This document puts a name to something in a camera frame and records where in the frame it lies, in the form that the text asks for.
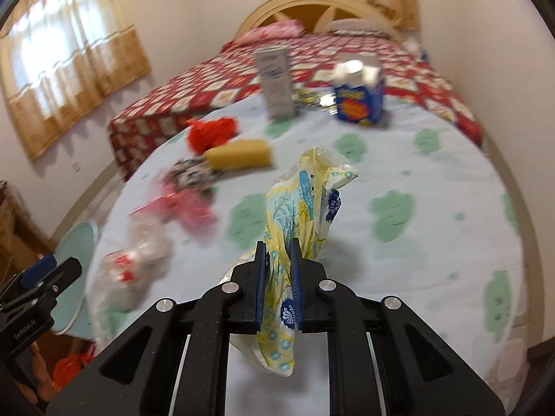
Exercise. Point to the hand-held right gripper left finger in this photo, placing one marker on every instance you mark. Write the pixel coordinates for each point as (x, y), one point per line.
(260, 286)

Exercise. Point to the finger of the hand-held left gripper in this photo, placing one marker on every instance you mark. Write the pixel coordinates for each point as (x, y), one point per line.
(60, 279)
(39, 271)

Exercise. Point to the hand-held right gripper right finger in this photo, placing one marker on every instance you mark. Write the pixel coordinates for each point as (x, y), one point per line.
(297, 286)

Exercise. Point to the teal metal bin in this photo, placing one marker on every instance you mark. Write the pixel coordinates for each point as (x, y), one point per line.
(80, 260)

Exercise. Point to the clear plastic bag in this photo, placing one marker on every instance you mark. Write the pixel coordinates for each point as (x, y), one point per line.
(125, 268)

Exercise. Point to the yellow printed plastic wrapper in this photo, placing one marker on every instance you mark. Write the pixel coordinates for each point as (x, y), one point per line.
(303, 190)

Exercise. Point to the pink plastic wrapper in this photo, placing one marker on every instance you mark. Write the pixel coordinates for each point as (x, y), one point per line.
(186, 208)

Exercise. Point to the yellow sponge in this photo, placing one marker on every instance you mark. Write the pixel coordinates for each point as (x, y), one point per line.
(238, 156)

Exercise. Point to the black paper cupcake liner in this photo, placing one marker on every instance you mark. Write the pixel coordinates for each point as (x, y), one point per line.
(190, 173)

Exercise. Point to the red wrapper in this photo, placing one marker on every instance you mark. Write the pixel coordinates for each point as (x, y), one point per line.
(212, 132)

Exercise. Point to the person's left hand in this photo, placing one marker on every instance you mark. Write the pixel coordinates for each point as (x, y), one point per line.
(43, 377)

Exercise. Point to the wooden cabinet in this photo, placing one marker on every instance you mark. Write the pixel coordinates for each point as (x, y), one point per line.
(13, 225)

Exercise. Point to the red plastic bag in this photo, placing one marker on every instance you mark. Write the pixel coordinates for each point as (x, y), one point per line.
(71, 368)

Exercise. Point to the round table with green-print cloth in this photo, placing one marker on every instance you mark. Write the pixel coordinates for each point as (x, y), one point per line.
(390, 268)

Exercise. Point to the small shiny snack packet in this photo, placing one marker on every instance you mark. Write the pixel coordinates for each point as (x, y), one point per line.
(316, 99)

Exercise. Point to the blue milk carton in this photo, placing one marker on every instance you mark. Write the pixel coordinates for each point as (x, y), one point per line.
(360, 99)

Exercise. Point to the tall white carton box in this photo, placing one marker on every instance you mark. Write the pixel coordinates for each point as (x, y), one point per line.
(275, 82)

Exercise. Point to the bed with red checkered cover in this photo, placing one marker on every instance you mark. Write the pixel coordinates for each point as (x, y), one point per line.
(173, 95)

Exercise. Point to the wide beige patterned curtain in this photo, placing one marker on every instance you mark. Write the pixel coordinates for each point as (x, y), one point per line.
(65, 60)

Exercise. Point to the pink pillow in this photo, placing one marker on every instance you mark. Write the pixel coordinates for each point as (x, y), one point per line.
(269, 32)

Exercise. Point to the striped pillow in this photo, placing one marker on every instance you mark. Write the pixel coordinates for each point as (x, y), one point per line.
(357, 28)

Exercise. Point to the bluish cloth bundle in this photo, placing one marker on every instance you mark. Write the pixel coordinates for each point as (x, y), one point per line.
(422, 52)

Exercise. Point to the cream wooden bed headboard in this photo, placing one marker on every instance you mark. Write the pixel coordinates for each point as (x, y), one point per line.
(303, 2)

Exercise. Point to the wall outlet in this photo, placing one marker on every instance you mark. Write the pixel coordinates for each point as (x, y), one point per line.
(76, 167)

